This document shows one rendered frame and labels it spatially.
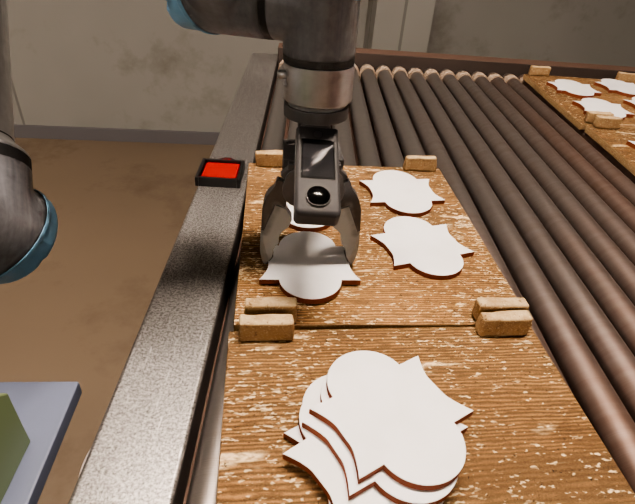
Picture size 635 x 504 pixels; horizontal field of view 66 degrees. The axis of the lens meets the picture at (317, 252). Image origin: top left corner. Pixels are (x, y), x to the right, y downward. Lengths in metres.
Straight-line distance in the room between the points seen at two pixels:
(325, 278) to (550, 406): 0.28
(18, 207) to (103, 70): 2.74
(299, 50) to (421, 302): 0.32
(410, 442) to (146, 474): 0.23
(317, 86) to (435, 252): 0.29
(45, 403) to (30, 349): 1.37
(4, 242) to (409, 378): 0.42
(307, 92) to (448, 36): 2.72
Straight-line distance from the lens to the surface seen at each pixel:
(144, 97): 3.28
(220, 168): 0.89
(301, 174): 0.50
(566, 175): 1.10
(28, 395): 0.63
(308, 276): 0.60
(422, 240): 0.71
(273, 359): 0.52
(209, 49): 3.12
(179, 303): 0.62
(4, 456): 0.55
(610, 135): 1.31
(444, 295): 0.63
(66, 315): 2.07
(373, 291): 0.61
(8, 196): 0.58
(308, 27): 0.51
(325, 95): 0.52
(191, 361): 0.55
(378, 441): 0.43
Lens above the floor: 1.32
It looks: 36 degrees down
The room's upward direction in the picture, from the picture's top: 5 degrees clockwise
